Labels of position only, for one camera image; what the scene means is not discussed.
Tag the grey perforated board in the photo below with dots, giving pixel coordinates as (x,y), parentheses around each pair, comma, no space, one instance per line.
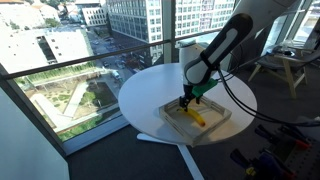
(306,156)

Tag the black clamp with red tip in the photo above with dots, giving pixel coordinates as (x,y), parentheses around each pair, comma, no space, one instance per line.
(283,136)

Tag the square wooden slotted tray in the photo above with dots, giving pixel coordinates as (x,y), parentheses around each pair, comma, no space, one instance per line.
(215,115)

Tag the window frame mullion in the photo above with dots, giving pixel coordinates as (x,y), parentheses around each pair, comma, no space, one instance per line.
(168,33)

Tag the dark window handrail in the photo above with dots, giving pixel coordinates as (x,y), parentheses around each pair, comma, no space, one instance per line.
(100,57)

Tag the white table base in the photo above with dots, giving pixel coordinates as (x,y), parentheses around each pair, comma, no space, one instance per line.
(188,156)

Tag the wooden lounge chair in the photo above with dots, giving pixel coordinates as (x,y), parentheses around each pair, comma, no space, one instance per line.
(288,66)

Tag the yellow banana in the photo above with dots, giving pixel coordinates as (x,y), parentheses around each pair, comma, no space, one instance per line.
(197,117)

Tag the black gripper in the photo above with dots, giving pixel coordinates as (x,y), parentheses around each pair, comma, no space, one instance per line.
(188,91)

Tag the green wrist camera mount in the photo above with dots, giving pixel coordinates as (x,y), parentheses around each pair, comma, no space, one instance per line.
(205,87)

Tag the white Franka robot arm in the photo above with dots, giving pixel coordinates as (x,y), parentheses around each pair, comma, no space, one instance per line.
(213,50)

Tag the blue and yellow clamp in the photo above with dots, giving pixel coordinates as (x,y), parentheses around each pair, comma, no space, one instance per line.
(266,165)

